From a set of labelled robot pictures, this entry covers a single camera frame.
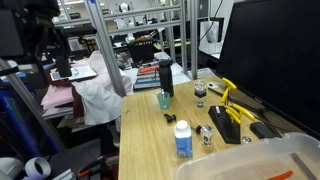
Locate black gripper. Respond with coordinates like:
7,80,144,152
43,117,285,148
0,0,73,79

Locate clear plastic container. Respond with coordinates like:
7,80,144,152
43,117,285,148
173,131,320,180

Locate white tablet with keyboard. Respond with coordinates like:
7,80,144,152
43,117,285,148
49,64,98,83

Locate white lab coat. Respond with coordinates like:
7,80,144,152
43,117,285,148
71,49,134,127

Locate small background black monitor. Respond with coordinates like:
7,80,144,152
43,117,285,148
128,41,155,65

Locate stack of books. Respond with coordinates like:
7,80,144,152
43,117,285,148
132,64,162,91

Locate black water bottle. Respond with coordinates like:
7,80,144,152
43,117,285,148
158,58,175,98

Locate white tape roll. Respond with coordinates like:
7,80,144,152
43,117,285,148
24,156,53,180

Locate teal plastic cup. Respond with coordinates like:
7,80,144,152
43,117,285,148
156,91,171,111

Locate small clear jar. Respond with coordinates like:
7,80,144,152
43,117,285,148
194,79,208,108

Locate white bottle with blue label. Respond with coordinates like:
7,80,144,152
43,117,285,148
173,119,194,159

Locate white paper bag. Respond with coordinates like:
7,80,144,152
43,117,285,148
198,17,225,55

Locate black hex key stand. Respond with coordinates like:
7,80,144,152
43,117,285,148
208,104,242,145

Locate black power adapter box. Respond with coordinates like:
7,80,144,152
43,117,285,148
249,121,283,140

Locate large black monitor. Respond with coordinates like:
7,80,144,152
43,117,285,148
215,0,320,138

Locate grey metal bar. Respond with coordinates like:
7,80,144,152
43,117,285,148
289,152,318,180

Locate slanted aluminium frame post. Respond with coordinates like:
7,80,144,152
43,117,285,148
84,0,128,98

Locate horizontal aluminium frame bars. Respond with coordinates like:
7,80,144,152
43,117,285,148
53,4,188,35

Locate orange handled bar clamp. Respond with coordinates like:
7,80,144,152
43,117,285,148
76,155,112,180

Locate vertical aluminium frame post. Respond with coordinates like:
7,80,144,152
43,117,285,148
189,0,200,81

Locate small black handled screwdriver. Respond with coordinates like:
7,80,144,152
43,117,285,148
190,124,203,135

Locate yellow T-handle hex key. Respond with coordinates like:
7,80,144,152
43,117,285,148
220,85,231,104
221,77,238,91
224,105,243,125
231,103,256,122

